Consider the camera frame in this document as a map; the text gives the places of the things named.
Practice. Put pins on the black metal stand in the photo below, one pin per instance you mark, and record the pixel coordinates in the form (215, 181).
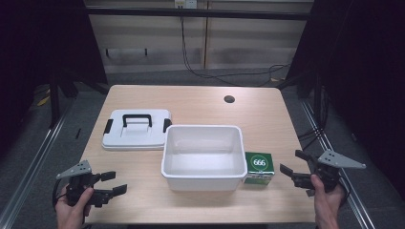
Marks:
(54, 101)

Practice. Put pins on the metal floor rail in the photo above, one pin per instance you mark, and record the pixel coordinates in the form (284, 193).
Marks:
(337, 143)
(35, 159)

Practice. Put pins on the white wall outlet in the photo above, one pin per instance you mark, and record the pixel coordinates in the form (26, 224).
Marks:
(186, 4)

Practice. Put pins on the person's left hand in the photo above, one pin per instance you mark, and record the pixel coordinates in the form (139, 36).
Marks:
(72, 213)

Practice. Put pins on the white plastic storage box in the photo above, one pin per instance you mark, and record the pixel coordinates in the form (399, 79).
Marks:
(203, 159)

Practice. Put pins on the dark curtain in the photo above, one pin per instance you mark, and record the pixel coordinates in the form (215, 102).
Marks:
(363, 63)
(38, 47)

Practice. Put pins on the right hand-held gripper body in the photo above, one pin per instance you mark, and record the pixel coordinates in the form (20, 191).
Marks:
(331, 171)

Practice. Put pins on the black horizontal bar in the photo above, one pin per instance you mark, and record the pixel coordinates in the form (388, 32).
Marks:
(197, 13)

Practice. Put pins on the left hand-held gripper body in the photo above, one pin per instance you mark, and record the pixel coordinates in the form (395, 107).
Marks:
(78, 186)

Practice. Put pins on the person's right hand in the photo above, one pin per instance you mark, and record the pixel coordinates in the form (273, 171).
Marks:
(326, 200)

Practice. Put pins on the green and white carton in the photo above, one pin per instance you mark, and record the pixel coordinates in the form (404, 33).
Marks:
(259, 168)

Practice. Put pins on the yellow floor tape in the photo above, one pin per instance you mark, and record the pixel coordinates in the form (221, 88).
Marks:
(43, 101)

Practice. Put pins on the small black floor piece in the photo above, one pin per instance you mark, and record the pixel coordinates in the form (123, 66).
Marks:
(78, 133)

